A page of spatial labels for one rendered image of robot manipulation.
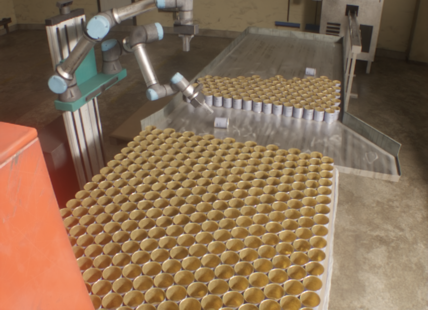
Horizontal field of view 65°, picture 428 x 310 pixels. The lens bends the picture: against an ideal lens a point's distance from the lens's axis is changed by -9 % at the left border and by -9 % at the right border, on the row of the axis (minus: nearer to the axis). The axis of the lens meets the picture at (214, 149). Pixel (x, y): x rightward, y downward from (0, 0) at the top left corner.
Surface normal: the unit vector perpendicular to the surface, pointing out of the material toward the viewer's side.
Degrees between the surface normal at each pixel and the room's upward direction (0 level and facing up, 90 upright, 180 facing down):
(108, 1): 90
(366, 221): 0
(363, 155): 0
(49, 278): 90
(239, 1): 90
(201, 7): 90
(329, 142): 0
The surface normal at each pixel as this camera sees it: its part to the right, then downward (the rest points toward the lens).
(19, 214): 0.95, 0.16
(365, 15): -0.31, 0.51
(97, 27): 0.16, 0.44
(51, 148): 0.00, -0.85
